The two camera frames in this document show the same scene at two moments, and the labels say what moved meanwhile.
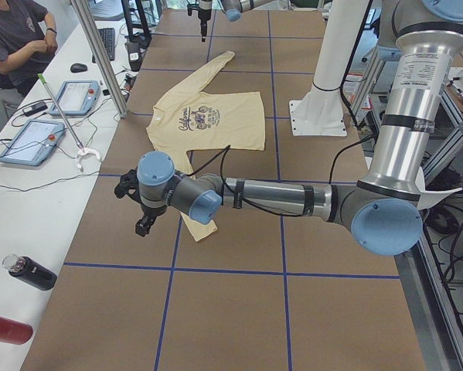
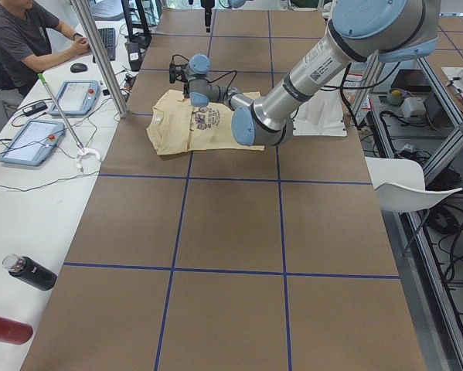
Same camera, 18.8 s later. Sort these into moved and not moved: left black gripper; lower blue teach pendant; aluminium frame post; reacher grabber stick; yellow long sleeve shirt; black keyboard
Moved: yellow long sleeve shirt; left black gripper
Not moved: lower blue teach pendant; reacher grabber stick; aluminium frame post; black keyboard
